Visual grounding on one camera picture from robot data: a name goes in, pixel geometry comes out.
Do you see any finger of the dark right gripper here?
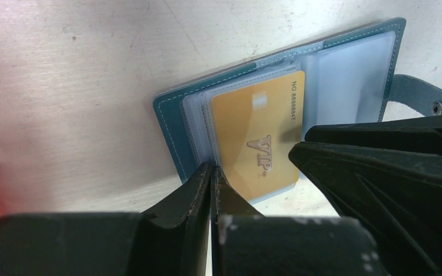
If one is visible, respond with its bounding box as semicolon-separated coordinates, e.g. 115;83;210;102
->
304;115;442;145
288;142;442;275

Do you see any blue leather card holder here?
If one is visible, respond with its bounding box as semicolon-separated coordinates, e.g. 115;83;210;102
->
153;18;442;202

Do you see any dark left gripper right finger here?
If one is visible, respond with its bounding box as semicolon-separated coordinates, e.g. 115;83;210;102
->
210;166;387;275

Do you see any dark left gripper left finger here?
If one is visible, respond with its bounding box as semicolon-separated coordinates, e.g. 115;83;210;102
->
0;163;212;275

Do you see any gold VIP card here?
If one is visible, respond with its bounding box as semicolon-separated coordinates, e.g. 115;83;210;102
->
211;71;305;201

